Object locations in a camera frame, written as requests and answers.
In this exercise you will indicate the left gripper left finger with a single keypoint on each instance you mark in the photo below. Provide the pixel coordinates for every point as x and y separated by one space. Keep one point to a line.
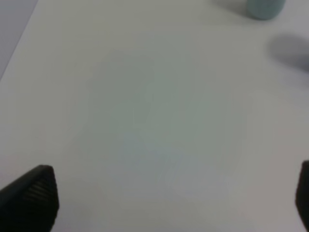
30 203

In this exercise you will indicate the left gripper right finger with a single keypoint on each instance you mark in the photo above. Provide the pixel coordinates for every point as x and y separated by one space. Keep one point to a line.
302 195

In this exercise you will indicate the teal plastic cup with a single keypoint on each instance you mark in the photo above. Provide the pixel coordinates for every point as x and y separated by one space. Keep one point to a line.
264 9

